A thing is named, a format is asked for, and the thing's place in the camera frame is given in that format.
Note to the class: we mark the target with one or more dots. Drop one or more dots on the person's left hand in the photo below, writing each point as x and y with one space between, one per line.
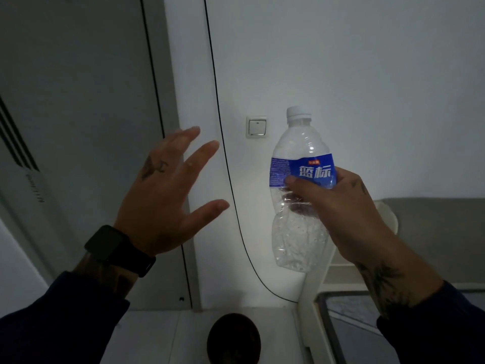
155 212

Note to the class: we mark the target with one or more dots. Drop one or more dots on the person's right hand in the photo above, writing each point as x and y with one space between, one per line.
348 219

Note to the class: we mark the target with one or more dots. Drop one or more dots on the clear plastic water bottle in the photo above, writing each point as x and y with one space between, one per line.
299 238

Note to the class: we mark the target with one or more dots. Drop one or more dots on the dark round object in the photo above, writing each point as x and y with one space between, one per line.
233 339

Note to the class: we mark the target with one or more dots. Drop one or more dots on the person's left forearm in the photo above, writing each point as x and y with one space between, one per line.
57 329

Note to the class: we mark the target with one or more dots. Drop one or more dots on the person's right forearm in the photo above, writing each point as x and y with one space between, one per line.
428 329

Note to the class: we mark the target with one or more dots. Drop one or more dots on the black smartwatch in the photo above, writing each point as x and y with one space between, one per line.
117 250

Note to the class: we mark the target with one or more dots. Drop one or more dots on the white standing air conditioner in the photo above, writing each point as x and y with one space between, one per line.
22 185

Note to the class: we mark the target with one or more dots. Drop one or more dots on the grey door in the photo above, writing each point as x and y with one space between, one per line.
75 90

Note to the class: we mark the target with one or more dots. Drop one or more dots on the white furniture frame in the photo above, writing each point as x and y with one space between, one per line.
314 299

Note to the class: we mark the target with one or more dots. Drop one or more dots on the grey door frame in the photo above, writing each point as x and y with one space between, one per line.
170 90

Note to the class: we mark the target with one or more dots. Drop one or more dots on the white light switch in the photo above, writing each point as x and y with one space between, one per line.
256 127

